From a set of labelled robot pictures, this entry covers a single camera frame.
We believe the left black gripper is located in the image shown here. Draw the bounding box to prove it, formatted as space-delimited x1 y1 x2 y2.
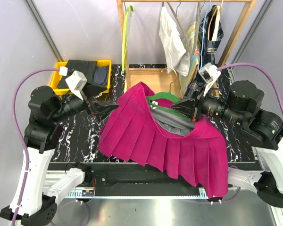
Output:
52 80 120 121

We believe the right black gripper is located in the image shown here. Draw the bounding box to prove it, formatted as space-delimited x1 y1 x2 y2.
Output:
171 81 246 126

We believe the green velvet hanger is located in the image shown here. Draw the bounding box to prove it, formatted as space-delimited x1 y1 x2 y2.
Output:
146 67 189 119

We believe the white garment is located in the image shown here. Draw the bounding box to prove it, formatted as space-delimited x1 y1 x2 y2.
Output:
158 7 190 77

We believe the magenta pleated skirt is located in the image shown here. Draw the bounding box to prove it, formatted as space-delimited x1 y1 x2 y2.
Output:
99 82 228 198

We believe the grey hanger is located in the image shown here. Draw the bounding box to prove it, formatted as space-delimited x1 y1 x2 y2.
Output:
167 0 191 54

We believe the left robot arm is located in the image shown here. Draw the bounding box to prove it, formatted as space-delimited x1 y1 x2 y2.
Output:
0 84 118 226

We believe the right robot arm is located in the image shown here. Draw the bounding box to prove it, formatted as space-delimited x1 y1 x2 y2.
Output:
172 81 283 209

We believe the wooden hanger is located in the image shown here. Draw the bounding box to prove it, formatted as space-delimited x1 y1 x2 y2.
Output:
207 0 224 41

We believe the lime green hanger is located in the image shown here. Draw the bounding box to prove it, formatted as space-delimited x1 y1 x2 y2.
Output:
121 5 133 72

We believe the pastel patterned garment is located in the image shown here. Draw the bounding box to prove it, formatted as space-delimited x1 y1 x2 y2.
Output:
179 21 201 97

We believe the black folded cloth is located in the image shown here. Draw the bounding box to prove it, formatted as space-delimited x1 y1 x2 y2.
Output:
58 60 108 88

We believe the wooden clothes rack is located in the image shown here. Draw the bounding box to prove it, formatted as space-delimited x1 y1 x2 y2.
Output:
117 0 257 92

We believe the yellow plastic tray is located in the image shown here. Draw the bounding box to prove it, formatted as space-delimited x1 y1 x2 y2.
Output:
50 60 112 96

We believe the navy plaid garment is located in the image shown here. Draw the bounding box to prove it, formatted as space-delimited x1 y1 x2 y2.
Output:
185 6 225 97

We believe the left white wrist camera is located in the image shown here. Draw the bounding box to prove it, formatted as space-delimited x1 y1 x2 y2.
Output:
66 70 87 100

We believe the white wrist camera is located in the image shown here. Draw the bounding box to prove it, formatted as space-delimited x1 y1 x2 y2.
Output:
66 70 87 100
199 63 221 96

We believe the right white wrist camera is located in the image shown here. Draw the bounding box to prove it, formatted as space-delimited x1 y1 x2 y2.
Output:
199 63 221 96

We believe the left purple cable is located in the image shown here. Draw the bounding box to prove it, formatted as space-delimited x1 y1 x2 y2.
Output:
10 67 62 222

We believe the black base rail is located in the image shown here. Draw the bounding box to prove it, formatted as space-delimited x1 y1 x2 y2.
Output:
47 162 232 197

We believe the blue wire hanger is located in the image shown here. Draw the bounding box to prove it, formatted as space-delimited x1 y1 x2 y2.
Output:
198 0 212 70

